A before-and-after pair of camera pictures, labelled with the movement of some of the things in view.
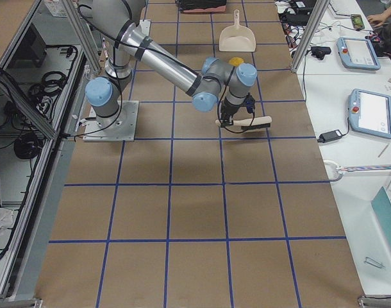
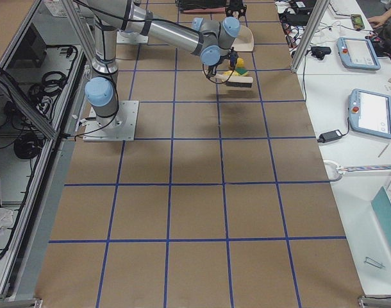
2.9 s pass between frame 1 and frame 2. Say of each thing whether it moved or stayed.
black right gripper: moved
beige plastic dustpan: stayed
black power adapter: stayed
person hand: stayed
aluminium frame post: stayed
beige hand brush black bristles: moved
